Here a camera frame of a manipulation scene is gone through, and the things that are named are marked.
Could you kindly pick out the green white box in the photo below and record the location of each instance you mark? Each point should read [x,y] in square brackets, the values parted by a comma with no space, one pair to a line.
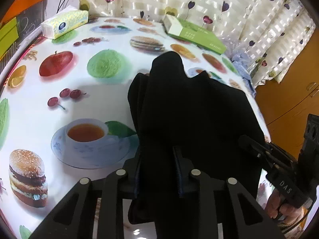
[193,33]

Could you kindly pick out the orange box lid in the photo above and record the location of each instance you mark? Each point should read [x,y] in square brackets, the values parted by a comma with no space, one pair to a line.
[17,7]

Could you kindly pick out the heart pattern curtain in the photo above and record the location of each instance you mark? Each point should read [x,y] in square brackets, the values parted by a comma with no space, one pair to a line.
[272,32]

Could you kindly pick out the fruit print tablecloth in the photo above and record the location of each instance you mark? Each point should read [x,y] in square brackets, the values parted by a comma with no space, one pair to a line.
[80,77]

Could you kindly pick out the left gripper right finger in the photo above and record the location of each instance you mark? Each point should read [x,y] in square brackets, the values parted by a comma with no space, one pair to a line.
[211,208]

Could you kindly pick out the wooden cabinet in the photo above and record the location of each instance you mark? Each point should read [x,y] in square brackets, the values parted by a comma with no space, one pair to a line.
[285,106]

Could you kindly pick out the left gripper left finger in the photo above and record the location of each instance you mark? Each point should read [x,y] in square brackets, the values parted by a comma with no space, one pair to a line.
[99,200]

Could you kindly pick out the tissue pack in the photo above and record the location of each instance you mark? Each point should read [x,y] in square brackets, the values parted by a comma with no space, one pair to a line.
[63,22]

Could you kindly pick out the yellow green box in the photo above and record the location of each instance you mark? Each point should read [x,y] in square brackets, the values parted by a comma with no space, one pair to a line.
[8,35]

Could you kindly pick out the black pants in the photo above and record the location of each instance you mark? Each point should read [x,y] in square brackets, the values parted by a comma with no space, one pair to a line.
[199,119]

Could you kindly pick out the person's right hand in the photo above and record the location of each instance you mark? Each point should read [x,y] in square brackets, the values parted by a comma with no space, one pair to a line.
[275,206]

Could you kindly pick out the dark storage box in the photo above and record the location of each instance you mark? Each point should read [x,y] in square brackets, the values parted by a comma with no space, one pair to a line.
[29,20]

